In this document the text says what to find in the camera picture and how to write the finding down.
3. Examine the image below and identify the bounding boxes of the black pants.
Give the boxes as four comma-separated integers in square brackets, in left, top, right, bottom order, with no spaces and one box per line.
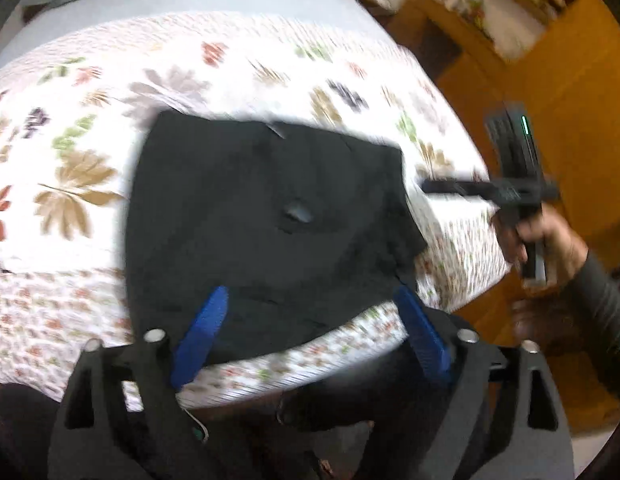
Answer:
[124,110,428,366]

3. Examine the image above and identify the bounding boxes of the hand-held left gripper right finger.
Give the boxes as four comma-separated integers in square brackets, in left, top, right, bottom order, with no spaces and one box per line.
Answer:
[394,285,574,480]

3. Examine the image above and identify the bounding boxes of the person's right forearm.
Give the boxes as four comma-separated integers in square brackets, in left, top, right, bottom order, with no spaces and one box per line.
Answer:
[560,247,620,366]

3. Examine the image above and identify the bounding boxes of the floral quilt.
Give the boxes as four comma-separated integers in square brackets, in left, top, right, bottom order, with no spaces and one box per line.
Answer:
[0,10,508,411]

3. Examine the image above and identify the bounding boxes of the person's legs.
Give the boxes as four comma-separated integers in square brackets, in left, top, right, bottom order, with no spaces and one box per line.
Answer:
[0,357,455,480]

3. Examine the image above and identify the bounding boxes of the light wooden cabinet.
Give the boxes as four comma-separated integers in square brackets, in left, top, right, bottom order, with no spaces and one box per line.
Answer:
[385,0,620,271]

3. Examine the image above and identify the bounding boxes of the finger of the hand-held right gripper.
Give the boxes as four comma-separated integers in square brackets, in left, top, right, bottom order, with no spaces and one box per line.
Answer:
[420,177,496,200]

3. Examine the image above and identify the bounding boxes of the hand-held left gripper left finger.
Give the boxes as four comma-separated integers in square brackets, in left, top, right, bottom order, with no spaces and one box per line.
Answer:
[47,286,229,480]

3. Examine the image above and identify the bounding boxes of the person's right hand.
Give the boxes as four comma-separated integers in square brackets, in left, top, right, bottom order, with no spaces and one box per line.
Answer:
[495,204,590,282]

